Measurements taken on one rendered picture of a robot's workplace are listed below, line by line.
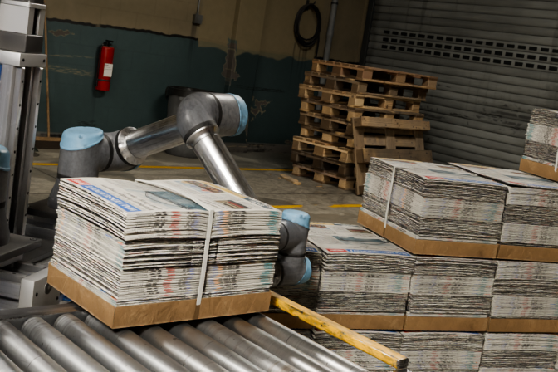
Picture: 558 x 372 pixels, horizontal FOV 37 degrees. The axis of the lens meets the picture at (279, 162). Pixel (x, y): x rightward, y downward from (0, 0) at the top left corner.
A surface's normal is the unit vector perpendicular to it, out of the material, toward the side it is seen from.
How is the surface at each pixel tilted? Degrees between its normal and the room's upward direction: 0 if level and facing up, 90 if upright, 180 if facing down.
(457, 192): 90
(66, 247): 90
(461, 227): 90
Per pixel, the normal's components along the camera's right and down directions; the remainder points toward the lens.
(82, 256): -0.76, -0.03
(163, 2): 0.64, 0.20
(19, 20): -0.22, 0.10
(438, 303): 0.35, 0.18
